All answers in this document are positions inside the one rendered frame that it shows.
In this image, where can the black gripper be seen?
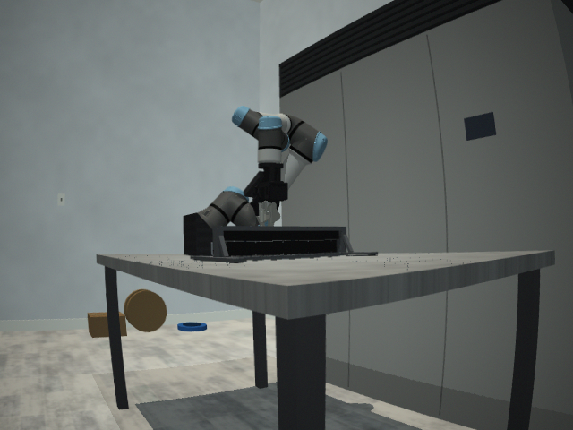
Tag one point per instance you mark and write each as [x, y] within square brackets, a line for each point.
[272, 192]

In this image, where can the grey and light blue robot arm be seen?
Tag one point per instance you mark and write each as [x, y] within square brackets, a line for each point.
[273, 134]

